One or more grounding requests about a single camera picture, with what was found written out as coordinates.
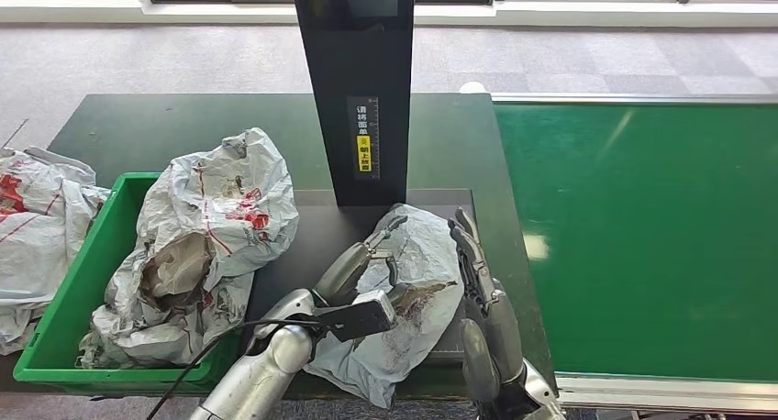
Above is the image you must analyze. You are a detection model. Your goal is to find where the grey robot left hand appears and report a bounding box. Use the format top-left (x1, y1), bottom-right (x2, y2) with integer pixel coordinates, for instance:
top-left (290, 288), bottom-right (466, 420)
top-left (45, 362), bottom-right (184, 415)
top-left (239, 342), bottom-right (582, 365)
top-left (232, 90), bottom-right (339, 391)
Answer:
top-left (313, 213), bottom-right (409, 306)

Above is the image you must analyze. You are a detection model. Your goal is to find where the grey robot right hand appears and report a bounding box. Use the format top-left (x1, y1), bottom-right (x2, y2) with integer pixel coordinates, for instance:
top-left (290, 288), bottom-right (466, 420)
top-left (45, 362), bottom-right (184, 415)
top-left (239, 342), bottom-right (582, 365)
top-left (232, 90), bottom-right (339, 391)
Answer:
top-left (448, 207), bottom-right (525, 405)

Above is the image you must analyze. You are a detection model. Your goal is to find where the pale grey parcel bag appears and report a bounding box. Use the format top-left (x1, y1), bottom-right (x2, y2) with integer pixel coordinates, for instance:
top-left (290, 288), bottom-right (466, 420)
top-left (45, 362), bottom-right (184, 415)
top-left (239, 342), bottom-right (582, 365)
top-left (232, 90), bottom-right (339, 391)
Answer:
top-left (304, 203), bottom-right (466, 411)

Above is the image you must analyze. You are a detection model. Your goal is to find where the white parcel bag brown patch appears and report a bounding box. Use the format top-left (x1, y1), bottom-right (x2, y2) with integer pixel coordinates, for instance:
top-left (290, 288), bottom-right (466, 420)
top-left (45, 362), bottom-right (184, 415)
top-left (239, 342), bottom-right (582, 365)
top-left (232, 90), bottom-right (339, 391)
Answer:
top-left (104, 127), bottom-right (301, 315)

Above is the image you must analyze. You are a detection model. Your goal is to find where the green conveyor belt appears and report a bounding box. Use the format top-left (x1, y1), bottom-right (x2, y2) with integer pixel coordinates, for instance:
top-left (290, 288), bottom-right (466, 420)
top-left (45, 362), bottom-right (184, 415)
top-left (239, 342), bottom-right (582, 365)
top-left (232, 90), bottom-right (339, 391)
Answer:
top-left (493, 103), bottom-right (778, 383)

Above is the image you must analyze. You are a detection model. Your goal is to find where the black inbound scanner machine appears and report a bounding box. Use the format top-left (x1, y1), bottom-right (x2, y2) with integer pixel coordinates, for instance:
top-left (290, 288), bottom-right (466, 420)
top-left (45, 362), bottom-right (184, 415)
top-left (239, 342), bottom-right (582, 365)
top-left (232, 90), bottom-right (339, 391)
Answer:
top-left (246, 0), bottom-right (478, 370)

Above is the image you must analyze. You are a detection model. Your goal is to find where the black yellow label sticker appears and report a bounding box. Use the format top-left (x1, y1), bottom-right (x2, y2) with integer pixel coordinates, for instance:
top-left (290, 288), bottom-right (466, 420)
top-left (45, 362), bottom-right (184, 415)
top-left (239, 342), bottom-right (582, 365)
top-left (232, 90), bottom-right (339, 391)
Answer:
top-left (347, 96), bottom-right (381, 182)

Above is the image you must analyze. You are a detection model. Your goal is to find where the dark green table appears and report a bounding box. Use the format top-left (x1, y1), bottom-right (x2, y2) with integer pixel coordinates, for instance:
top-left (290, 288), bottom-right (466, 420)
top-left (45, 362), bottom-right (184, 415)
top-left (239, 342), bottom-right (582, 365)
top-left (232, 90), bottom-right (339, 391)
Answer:
top-left (0, 93), bottom-right (557, 402)

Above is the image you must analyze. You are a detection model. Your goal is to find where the green plastic crate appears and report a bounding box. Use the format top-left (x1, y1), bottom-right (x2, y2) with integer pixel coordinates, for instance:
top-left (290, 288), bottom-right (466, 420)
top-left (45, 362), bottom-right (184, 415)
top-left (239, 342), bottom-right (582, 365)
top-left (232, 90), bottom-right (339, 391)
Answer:
top-left (13, 172), bottom-right (244, 395)

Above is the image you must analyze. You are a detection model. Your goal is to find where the white red-printed bag pile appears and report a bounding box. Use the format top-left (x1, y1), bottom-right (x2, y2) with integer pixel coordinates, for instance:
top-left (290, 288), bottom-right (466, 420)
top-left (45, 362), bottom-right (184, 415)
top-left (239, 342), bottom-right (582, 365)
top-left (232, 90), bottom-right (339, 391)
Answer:
top-left (0, 147), bottom-right (111, 357)

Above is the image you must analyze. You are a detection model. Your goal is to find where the thin dark rod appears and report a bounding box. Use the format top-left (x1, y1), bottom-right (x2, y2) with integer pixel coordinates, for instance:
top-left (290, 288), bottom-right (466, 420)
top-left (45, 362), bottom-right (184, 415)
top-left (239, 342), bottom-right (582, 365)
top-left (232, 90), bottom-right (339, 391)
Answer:
top-left (1, 119), bottom-right (30, 149)

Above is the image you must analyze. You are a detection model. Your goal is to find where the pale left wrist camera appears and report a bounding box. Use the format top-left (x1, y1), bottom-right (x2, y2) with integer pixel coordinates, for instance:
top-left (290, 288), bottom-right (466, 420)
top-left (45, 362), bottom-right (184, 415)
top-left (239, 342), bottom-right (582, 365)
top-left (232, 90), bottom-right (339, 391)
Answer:
top-left (313, 289), bottom-right (397, 344)

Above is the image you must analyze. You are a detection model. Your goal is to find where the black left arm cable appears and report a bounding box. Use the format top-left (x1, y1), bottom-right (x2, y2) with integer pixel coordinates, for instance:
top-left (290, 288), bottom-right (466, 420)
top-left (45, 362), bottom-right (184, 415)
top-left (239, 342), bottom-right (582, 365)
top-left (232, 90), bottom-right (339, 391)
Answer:
top-left (145, 318), bottom-right (323, 420)

